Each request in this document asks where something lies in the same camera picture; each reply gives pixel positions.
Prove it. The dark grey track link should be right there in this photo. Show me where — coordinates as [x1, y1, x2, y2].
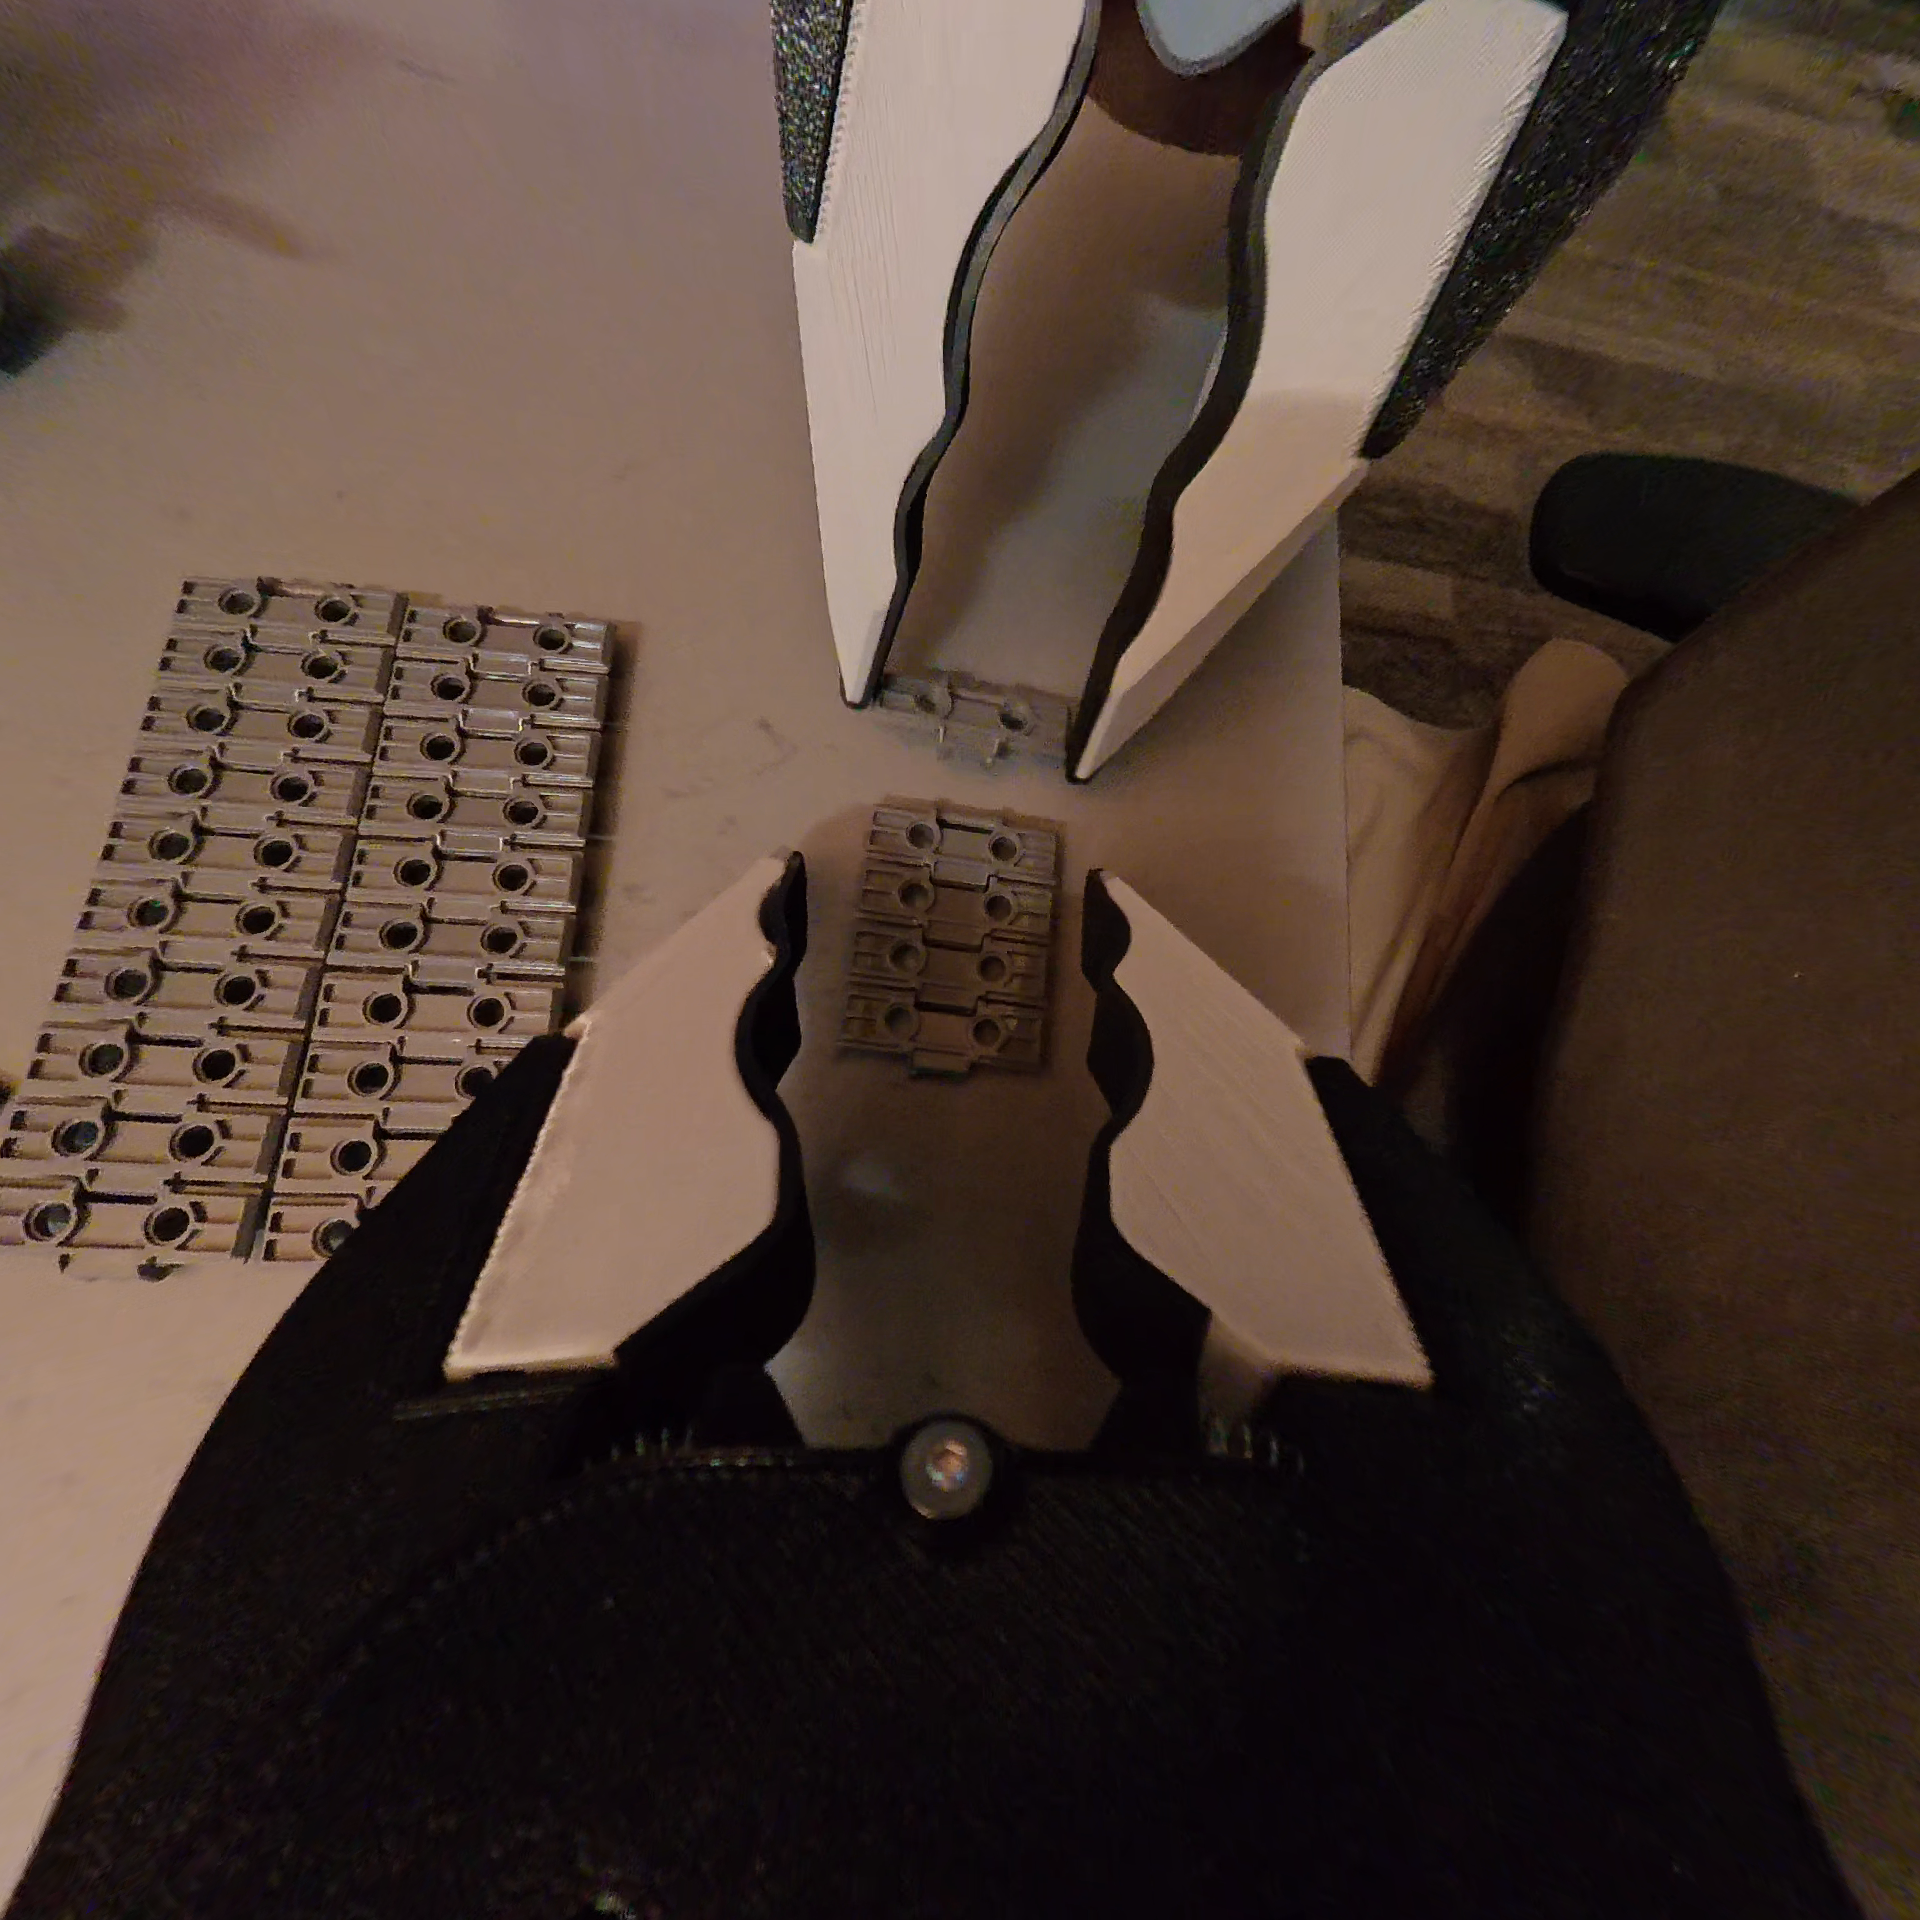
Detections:
[875, 666, 1079, 772]

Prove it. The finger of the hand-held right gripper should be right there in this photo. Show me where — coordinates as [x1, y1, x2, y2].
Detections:
[1064, 0, 1571, 783]
[793, 0, 1112, 707]

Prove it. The short dark grey track strip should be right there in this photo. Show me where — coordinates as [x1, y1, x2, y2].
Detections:
[835, 799, 1069, 1085]

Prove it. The person's right hand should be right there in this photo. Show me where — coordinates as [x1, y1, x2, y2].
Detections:
[1086, 58, 1303, 155]

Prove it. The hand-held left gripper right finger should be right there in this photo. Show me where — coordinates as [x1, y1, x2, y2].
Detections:
[1072, 867, 1436, 1420]

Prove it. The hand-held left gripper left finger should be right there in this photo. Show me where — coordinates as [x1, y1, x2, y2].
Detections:
[442, 851, 813, 1382]

